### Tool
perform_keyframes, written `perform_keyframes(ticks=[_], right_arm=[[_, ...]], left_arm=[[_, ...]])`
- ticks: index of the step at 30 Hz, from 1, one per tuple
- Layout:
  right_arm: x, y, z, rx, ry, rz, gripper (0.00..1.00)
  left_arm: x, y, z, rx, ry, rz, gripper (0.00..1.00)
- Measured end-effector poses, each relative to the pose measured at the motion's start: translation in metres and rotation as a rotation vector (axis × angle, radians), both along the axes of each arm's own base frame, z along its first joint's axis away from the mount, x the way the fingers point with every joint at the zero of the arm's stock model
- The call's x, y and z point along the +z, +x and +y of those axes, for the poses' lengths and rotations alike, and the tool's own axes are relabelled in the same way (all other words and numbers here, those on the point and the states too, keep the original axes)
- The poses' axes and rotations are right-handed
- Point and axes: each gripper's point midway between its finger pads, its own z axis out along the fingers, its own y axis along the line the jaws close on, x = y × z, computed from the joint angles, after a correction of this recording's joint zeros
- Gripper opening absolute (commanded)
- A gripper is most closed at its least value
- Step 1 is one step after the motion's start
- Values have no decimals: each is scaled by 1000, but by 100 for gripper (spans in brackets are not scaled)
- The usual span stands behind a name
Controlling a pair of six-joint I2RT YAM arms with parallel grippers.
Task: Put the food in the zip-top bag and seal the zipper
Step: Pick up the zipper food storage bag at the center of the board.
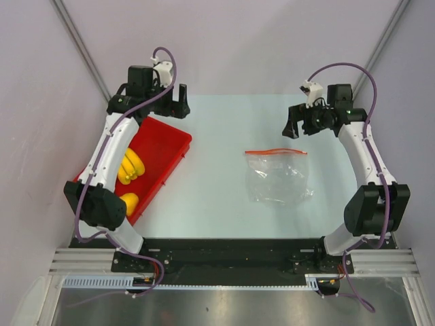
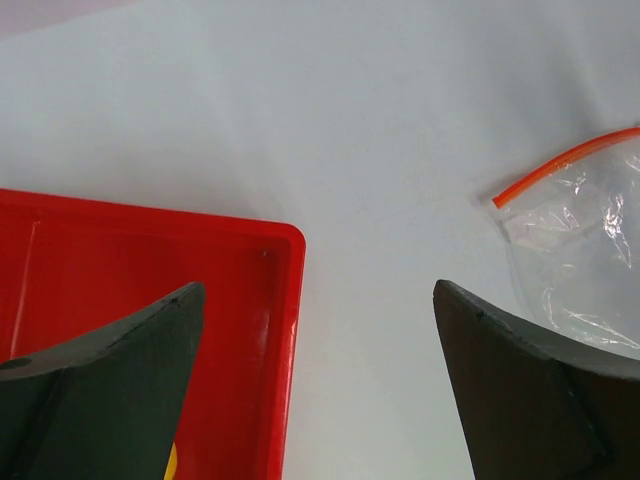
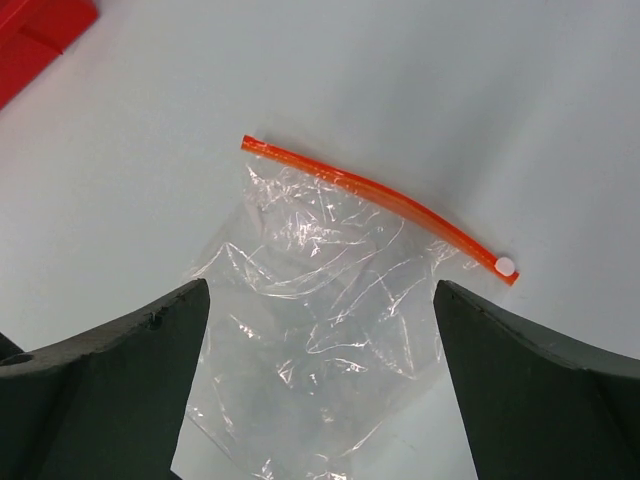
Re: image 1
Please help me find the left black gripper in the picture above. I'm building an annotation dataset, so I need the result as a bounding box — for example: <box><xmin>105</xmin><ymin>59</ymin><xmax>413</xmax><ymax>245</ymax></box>
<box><xmin>144</xmin><ymin>79</ymin><xmax>189</xmax><ymax>119</ymax></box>

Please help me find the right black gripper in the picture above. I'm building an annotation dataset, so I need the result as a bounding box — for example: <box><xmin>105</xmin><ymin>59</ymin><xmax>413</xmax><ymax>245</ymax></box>
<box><xmin>283</xmin><ymin>99</ymin><xmax>334</xmax><ymax>139</ymax></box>

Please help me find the clear orange zip bag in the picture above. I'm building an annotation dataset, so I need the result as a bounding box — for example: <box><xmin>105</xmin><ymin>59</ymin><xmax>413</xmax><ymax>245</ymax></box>
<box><xmin>245</xmin><ymin>148</ymin><xmax>314</xmax><ymax>206</ymax></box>

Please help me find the yellow toy banana bunch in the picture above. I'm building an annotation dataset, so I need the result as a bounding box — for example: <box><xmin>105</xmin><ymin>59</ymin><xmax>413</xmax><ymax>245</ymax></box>
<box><xmin>117</xmin><ymin>147</ymin><xmax>145</xmax><ymax>185</ymax></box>

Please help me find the yellow toy pear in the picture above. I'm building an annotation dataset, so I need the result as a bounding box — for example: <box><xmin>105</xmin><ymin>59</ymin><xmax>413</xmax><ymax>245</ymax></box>
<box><xmin>120</xmin><ymin>193</ymin><xmax>139</xmax><ymax>217</ymax></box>

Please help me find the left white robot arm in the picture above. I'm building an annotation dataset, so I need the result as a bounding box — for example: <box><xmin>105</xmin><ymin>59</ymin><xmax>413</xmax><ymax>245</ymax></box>
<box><xmin>64</xmin><ymin>59</ymin><xmax>192</xmax><ymax>272</ymax></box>

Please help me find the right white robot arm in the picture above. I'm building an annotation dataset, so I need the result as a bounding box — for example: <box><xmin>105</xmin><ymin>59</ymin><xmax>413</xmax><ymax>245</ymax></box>
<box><xmin>282</xmin><ymin>81</ymin><xmax>411</xmax><ymax>272</ymax></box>

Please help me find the red plastic tray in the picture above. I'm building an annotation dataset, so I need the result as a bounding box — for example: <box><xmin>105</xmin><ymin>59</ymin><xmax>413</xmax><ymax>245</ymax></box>
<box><xmin>69</xmin><ymin>113</ymin><xmax>192</xmax><ymax>225</ymax></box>

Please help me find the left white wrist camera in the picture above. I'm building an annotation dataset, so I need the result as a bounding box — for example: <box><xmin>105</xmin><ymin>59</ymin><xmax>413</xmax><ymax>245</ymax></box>
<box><xmin>150</xmin><ymin>56</ymin><xmax>173</xmax><ymax>88</ymax></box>

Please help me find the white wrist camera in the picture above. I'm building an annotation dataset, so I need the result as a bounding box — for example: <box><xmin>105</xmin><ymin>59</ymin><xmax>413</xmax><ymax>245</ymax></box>
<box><xmin>300</xmin><ymin>80</ymin><xmax>324</xmax><ymax>108</ymax></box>
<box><xmin>150</xmin><ymin>56</ymin><xmax>173</xmax><ymax>88</ymax></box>

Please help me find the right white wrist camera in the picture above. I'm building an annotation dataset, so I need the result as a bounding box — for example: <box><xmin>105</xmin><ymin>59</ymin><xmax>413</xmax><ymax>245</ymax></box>
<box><xmin>300</xmin><ymin>80</ymin><xmax>324</xmax><ymax>108</ymax></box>

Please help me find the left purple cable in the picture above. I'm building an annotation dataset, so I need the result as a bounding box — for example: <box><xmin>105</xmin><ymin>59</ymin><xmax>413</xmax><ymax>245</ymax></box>
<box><xmin>66</xmin><ymin>46</ymin><xmax>177</xmax><ymax>308</ymax></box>

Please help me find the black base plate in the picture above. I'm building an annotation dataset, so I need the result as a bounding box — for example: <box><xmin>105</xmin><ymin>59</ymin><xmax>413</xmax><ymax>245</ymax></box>
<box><xmin>69</xmin><ymin>238</ymin><xmax>376</xmax><ymax>288</ymax></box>

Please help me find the aluminium frame rail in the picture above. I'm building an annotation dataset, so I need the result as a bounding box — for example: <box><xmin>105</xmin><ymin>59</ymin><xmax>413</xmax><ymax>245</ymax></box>
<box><xmin>49</xmin><ymin>249</ymin><xmax>420</xmax><ymax>278</ymax></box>

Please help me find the white slotted cable duct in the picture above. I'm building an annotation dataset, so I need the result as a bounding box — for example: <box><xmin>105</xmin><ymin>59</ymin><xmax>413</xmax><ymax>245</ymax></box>
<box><xmin>63</xmin><ymin>276</ymin><xmax>319</xmax><ymax>291</ymax></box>

